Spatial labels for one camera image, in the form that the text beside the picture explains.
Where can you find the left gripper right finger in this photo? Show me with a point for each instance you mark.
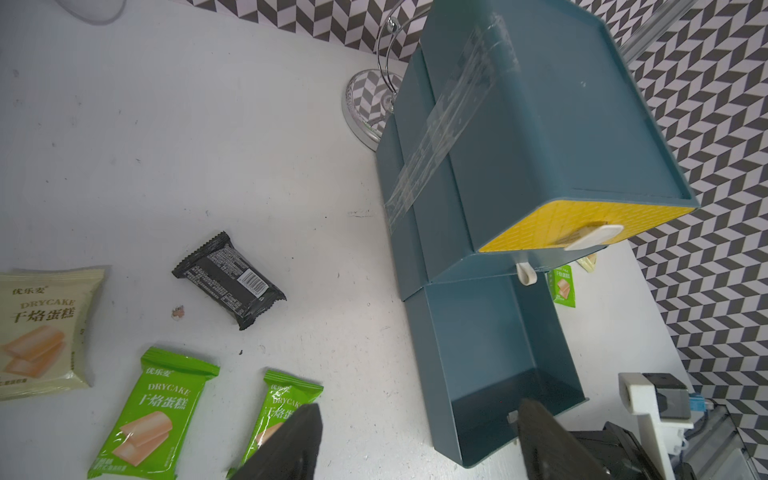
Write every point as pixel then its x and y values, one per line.
pixel 550 451

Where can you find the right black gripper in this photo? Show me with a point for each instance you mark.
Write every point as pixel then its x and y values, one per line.
pixel 619 452

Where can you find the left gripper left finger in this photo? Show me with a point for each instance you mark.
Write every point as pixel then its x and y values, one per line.
pixel 291 452

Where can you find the green cookie packet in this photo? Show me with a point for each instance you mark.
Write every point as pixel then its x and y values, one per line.
pixel 148 436
pixel 285 394
pixel 561 286

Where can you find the teal bottom drawer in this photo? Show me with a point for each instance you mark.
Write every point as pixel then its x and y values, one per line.
pixel 482 346

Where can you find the teal drawer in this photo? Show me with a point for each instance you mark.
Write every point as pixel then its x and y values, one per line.
pixel 482 346
pixel 476 265

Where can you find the black cookie packet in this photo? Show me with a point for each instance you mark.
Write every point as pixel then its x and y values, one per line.
pixel 226 276

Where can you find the yellow top drawer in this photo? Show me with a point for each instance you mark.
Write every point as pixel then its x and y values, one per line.
pixel 559 223

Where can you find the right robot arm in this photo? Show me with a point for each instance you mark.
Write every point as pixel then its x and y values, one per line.
pixel 715 450

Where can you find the teal plastic drawer cabinet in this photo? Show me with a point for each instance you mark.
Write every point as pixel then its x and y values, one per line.
pixel 569 124

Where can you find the clear adhesive tape strip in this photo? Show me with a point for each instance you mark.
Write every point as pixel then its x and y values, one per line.
pixel 487 56

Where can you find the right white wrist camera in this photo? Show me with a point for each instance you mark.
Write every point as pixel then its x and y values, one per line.
pixel 666 410

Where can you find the silver wire stand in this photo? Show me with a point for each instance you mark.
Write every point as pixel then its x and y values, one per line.
pixel 368 98

